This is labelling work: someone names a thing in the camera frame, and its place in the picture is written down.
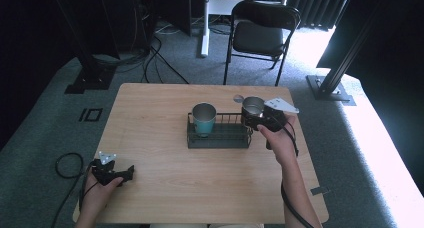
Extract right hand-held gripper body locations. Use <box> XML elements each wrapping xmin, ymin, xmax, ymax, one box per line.
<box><xmin>252</xmin><ymin>97</ymin><xmax>300</xmax><ymax>151</ymax></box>

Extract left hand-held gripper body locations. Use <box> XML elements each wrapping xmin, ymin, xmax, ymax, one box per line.
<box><xmin>89</xmin><ymin>150</ymin><xmax>126</xmax><ymax>187</ymax></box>

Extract black steel cup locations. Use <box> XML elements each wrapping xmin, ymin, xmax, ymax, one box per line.
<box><xmin>241</xmin><ymin>96</ymin><xmax>266</xmax><ymax>122</ymax></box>

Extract black wire rack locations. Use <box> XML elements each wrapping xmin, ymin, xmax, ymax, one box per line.
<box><xmin>186</xmin><ymin>111</ymin><xmax>254</xmax><ymax>150</ymax></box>

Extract teal steel cup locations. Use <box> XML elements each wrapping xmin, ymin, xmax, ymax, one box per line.
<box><xmin>191</xmin><ymin>102</ymin><xmax>218</xmax><ymax>138</ymax></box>

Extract person's left hand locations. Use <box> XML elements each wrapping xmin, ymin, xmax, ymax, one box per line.
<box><xmin>79</xmin><ymin>176</ymin><xmax>124</xmax><ymax>219</ymax></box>

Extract person's right hand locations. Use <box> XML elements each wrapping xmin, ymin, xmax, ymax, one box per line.
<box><xmin>256</xmin><ymin>113</ymin><xmax>298</xmax><ymax>170</ymax></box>

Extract black metal stand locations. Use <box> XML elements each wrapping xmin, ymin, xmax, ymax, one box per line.
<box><xmin>306</xmin><ymin>0</ymin><xmax>384</xmax><ymax>107</ymax></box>
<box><xmin>49</xmin><ymin>0</ymin><xmax>118</xmax><ymax>95</ymax></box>

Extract black folding chair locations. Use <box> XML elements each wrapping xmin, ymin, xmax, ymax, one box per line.
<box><xmin>222</xmin><ymin>0</ymin><xmax>302</xmax><ymax>88</ymax></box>

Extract grey tape strip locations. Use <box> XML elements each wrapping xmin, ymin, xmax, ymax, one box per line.
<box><xmin>310</xmin><ymin>185</ymin><xmax>330</xmax><ymax>196</ymax></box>

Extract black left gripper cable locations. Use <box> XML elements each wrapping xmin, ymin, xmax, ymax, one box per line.
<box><xmin>50</xmin><ymin>151</ymin><xmax>95</xmax><ymax>228</ymax></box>

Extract black floor cables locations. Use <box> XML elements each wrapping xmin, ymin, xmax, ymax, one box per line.
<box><xmin>93</xmin><ymin>0</ymin><xmax>190</xmax><ymax>86</ymax></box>

